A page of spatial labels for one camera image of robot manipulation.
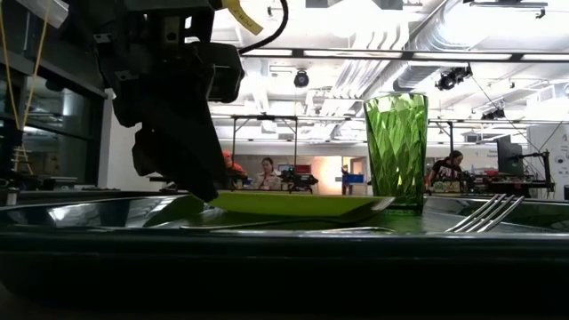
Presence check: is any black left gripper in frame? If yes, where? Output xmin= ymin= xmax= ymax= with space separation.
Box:
xmin=91 ymin=0 xmax=226 ymax=204

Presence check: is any lime green plate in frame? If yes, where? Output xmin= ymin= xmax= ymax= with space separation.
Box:
xmin=202 ymin=189 xmax=396 ymax=219

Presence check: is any metal fork orange handle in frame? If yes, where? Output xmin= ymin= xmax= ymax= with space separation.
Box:
xmin=444 ymin=193 xmax=526 ymax=235

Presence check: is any dark green plastic tray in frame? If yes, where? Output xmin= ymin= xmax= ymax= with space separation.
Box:
xmin=0 ymin=193 xmax=569 ymax=312

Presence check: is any green faceted plastic cup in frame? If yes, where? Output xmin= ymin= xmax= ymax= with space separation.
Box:
xmin=363 ymin=92 xmax=429 ymax=216

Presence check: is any person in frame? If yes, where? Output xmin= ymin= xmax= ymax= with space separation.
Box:
xmin=252 ymin=156 xmax=284 ymax=192
xmin=221 ymin=149 xmax=249 ymax=190
xmin=427 ymin=149 xmax=468 ymax=193

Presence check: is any yellow ladder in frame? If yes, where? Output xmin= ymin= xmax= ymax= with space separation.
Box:
xmin=0 ymin=0 xmax=51 ymax=177

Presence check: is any overhead light bar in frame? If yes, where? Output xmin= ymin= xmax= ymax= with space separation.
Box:
xmin=239 ymin=46 xmax=569 ymax=63

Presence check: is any black computer monitor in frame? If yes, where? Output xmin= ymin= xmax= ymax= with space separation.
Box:
xmin=496 ymin=135 xmax=525 ymax=177

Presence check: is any white poster board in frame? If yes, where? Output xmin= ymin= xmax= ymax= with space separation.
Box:
xmin=526 ymin=124 xmax=569 ymax=201

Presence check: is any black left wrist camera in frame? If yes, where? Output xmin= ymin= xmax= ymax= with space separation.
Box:
xmin=207 ymin=42 xmax=246 ymax=104

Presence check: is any black background rig frame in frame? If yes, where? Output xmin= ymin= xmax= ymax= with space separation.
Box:
xmin=429 ymin=117 xmax=534 ymax=152
xmin=230 ymin=114 xmax=299 ymax=193

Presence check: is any black dome camera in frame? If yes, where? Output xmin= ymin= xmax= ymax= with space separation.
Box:
xmin=293 ymin=68 xmax=311 ymax=89

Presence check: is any yellow cable tag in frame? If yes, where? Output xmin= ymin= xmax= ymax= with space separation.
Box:
xmin=220 ymin=0 xmax=264 ymax=36

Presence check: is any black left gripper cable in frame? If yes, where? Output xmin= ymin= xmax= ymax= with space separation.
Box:
xmin=237 ymin=0 xmax=290 ymax=57

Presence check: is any black ceiling camera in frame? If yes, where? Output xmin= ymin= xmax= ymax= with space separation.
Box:
xmin=434 ymin=65 xmax=474 ymax=92
xmin=482 ymin=106 xmax=507 ymax=121

